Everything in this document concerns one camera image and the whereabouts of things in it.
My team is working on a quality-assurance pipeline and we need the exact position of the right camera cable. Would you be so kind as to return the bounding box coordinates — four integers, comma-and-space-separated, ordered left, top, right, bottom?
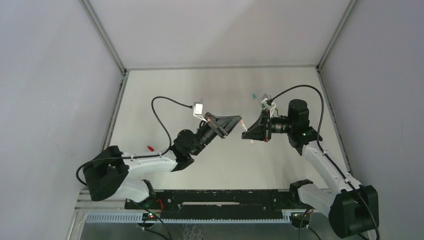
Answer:
268, 84, 380, 240

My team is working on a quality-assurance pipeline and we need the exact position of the camera cable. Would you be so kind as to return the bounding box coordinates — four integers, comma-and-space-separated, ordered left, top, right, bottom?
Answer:
268, 84, 380, 240
75, 96, 194, 186

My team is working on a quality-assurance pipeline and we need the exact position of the perforated cable tray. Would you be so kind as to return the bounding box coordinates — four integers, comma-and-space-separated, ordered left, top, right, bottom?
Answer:
85, 211, 299, 224

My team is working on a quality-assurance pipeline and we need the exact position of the white teal marker pen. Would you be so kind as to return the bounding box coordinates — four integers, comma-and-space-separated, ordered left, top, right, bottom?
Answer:
252, 93, 260, 104

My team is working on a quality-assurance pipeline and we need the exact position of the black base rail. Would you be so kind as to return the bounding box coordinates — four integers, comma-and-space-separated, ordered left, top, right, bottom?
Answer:
124, 179, 322, 220

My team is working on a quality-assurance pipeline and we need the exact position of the left camera cable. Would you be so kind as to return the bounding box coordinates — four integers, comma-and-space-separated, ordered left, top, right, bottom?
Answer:
75, 96, 194, 186

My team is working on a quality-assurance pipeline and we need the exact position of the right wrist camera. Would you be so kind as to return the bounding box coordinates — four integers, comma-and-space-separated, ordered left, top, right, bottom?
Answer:
260, 94, 277, 117

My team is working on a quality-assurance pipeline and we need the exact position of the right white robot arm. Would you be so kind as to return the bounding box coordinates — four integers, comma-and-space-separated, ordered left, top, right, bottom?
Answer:
241, 99, 379, 239

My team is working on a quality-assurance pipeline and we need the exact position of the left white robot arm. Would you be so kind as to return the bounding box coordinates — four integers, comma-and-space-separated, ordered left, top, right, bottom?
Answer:
79, 112, 242, 203

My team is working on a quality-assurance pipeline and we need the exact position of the orange pen cap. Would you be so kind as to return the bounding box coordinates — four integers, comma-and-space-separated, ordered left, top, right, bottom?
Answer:
240, 120, 247, 132

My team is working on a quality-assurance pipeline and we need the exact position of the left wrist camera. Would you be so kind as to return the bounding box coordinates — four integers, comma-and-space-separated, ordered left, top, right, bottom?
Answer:
192, 102, 205, 121

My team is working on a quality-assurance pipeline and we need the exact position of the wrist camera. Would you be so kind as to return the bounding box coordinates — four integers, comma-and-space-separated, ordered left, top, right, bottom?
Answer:
192, 102, 205, 121
260, 94, 277, 117

